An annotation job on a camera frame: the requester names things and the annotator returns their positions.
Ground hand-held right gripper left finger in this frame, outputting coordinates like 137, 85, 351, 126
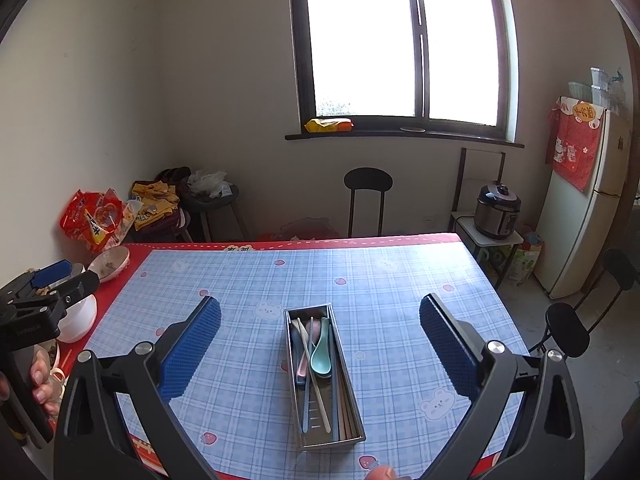
54, 295, 223, 480

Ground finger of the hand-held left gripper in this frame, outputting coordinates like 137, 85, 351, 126
20, 259, 73, 293
10, 271, 101, 313

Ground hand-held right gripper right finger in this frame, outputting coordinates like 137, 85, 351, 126
418, 293, 586, 480

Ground metal utensil box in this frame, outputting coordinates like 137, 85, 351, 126
283, 302, 367, 453

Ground green spoon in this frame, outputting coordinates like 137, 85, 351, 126
310, 316, 333, 378

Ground blue spoon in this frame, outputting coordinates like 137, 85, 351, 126
289, 316, 316, 433

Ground white spoon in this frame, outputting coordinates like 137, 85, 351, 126
291, 318, 332, 433

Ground person's left hand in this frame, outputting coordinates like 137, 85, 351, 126
29, 352, 63, 417

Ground person's right hand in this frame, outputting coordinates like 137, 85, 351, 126
366, 465, 413, 480

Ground plain white bowl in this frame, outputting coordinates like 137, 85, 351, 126
57, 294, 97, 345

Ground patterned ceramic bowl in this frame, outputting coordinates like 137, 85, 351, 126
87, 246, 131, 282

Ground red snack bag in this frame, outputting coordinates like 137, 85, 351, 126
60, 188, 126, 253

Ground blue plaid tablecloth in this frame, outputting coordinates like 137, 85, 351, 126
75, 232, 533, 480

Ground small white table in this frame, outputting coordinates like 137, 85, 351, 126
450, 211, 525, 291

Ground yellow clothes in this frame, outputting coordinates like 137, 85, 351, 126
131, 180, 180, 231

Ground black round chair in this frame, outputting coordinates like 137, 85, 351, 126
575, 248, 640, 311
527, 302, 591, 358

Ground silver rice cooker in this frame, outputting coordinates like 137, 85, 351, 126
473, 183, 522, 240

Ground dark grey stool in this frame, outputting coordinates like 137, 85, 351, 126
180, 182, 248, 242

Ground white plastic bag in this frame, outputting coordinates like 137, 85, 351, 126
187, 170, 231, 198

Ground white fridge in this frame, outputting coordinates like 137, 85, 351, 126
532, 105, 632, 300

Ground black round stool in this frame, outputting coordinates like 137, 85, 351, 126
344, 167, 393, 238

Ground dark window sill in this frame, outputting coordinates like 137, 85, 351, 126
285, 127, 526, 150

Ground red printed cloth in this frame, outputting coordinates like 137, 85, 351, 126
546, 96, 601, 192

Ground yellow snack packet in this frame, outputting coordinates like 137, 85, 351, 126
305, 118, 353, 134

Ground clear plastic containers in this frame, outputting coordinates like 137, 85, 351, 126
590, 66, 626, 111

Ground dark framed window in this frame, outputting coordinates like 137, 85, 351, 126
287, 0, 516, 143

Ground black metal frame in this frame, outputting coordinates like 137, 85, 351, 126
452, 147, 507, 221

